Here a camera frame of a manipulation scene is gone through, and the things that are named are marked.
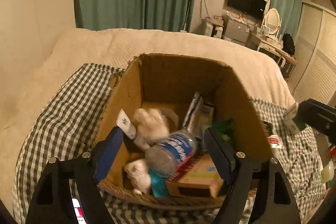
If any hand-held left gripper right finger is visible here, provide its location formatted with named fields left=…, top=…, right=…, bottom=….
left=203, top=127, right=302, bottom=224

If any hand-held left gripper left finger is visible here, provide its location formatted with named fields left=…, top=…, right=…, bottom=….
left=25, top=126, right=124, bottom=224

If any green and white carton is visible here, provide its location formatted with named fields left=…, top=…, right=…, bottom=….
left=285, top=103, right=307, bottom=135

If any beige box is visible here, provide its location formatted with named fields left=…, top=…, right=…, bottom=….
left=165, top=154, right=225, bottom=198

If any green snack bag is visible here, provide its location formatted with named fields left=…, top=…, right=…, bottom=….
left=211, top=119, right=235, bottom=146

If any small white plush toy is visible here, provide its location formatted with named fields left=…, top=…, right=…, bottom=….
left=124, top=159, right=152, bottom=195

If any white tube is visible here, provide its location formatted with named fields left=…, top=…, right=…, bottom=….
left=116, top=109, right=138, bottom=141

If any clear bottle with blue label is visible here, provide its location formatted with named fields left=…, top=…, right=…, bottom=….
left=145, top=130, right=198, bottom=178

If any large white plush toy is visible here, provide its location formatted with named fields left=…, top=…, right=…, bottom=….
left=133, top=108, right=171, bottom=151

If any brown cardboard box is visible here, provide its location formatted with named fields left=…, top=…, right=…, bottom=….
left=92, top=53, right=275, bottom=210

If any red and white sachet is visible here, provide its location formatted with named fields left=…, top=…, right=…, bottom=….
left=268, top=135, right=282, bottom=148

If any small black packet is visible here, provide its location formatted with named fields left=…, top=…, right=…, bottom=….
left=261, top=121, right=273, bottom=138

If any plastic cup with lid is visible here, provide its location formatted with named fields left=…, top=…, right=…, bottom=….
left=321, top=161, right=335, bottom=184

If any white louvred wardrobe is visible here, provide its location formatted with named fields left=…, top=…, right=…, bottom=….
left=293, top=2, right=336, bottom=106

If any wooden dressing table with mirror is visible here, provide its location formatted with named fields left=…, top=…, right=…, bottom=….
left=277, top=49, right=298, bottom=75

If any grey checked blanket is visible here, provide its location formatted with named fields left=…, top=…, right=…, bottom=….
left=12, top=63, right=327, bottom=224

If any black backpack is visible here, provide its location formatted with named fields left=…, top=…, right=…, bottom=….
left=282, top=33, right=296, bottom=55

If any white vanity desk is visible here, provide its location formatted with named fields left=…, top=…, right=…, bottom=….
left=251, top=32, right=284, bottom=56

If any white oval vanity mirror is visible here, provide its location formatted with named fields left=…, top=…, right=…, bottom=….
left=262, top=8, right=282, bottom=36

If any grey mini fridge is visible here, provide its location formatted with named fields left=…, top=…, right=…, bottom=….
left=224, top=16, right=251, bottom=46

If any beige quilted bed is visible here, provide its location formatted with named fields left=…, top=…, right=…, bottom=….
left=16, top=28, right=298, bottom=132

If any black wall television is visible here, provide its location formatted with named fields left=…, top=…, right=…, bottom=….
left=226, top=0, right=267, bottom=17

